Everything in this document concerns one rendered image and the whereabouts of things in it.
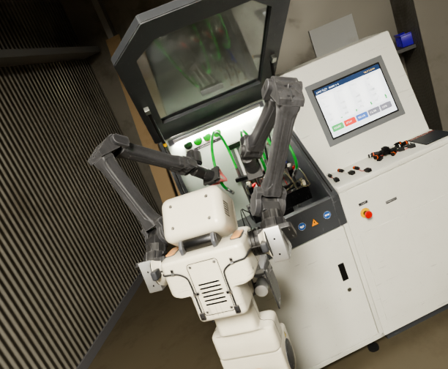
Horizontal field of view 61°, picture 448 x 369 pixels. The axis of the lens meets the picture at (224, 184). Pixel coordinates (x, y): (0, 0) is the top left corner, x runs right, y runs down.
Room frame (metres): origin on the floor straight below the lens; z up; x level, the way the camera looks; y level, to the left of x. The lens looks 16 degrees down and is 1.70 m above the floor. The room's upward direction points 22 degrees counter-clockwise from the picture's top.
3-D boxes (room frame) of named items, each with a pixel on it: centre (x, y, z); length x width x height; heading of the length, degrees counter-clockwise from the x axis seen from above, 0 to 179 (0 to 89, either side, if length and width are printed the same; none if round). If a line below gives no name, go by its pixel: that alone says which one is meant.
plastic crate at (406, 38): (3.45, -2.13, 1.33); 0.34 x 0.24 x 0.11; 73
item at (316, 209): (1.69, -0.14, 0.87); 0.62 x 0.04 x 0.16; 95
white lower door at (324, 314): (1.67, -0.14, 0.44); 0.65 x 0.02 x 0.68; 95
